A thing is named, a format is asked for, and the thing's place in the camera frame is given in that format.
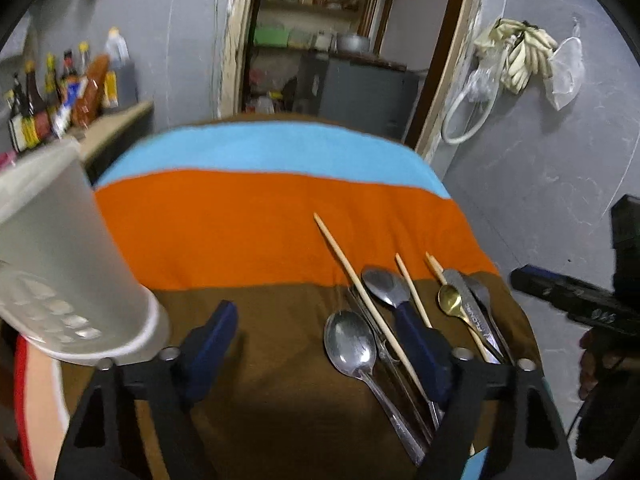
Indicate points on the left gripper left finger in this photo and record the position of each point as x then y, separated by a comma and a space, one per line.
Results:
204, 349

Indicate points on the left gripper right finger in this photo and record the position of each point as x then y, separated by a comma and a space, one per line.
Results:
427, 350

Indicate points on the long wooden chopstick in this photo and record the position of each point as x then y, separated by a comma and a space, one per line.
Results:
379, 321

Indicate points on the small gold spoon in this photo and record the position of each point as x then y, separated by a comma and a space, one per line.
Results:
450, 302

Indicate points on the steel table knife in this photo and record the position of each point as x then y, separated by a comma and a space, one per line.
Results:
472, 308

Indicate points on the large steel spoon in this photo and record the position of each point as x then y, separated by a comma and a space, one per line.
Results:
351, 348

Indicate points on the white plastic utensil holder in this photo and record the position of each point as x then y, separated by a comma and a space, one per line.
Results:
65, 286

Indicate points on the right hand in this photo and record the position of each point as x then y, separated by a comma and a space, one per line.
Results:
593, 359

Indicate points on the striped blue orange brown cloth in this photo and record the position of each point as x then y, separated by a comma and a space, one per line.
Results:
241, 211

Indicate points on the clear plastic bag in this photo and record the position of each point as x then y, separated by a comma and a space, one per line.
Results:
568, 70

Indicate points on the grey cabinet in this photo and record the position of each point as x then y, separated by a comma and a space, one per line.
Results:
364, 97

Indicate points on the cream rubber gloves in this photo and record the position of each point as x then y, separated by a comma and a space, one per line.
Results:
524, 50

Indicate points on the sauce bottles group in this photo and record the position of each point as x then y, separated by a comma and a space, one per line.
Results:
74, 98

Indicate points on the large oil bottle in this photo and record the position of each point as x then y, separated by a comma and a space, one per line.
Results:
120, 85

